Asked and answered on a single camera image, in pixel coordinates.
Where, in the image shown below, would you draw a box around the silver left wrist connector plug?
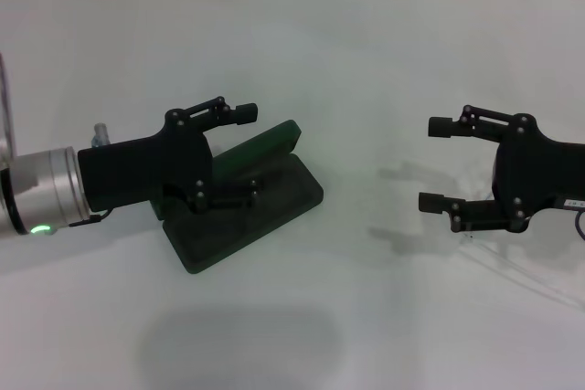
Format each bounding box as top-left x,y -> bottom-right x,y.
92,122 -> 113,148

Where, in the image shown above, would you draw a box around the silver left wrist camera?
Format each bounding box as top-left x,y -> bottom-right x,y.
0,51 -> 17,167

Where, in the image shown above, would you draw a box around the clear transparent glasses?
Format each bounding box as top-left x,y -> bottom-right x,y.
456,225 -> 585,313

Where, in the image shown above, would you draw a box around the green glasses case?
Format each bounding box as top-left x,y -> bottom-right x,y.
154,119 -> 324,276

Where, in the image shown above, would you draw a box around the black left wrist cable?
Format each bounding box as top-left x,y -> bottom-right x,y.
68,209 -> 112,228

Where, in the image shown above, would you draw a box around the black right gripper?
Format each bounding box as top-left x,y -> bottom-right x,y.
418,105 -> 585,234

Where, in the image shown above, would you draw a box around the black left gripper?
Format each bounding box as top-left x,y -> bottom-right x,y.
77,96 -> 267,216

